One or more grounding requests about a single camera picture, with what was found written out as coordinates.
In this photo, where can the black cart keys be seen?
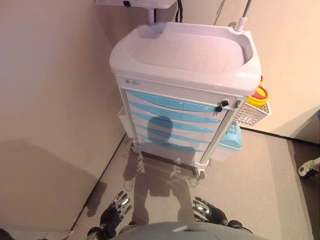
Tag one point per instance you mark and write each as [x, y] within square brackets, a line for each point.
[222, 105]

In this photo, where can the white side bin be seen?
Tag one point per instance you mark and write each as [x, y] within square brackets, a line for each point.
[123, 120]

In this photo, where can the blue front cart drawer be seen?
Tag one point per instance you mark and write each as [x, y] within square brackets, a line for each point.
[170, 101]
[200, 117]

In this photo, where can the yellow sharps container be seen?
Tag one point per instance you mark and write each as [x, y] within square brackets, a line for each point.
[258, 95]

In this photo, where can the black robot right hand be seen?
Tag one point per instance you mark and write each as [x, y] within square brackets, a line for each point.
[212, 213]

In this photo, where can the white raised shelf with post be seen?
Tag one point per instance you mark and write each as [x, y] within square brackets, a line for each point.
[140, 3]

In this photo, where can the white caster wheel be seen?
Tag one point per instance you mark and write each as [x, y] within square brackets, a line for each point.
[308, 168]

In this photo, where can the metal IV pole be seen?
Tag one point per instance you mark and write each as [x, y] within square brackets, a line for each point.
[242, 22]

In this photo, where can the grey robot torso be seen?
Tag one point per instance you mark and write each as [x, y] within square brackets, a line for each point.
[175, 231]

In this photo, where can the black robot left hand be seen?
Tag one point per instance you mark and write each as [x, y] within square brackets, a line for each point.
[113, 215]

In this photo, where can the white medical cart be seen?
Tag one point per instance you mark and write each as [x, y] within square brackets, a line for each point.
[185, 50]

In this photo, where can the metal cart lock latch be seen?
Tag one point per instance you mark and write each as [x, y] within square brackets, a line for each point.
[237, 104]

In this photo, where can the white mesh side basket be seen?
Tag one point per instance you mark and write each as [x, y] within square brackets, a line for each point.
[252, 113]

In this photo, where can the light blue waste bin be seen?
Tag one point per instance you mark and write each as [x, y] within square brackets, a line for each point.
[232, 142]

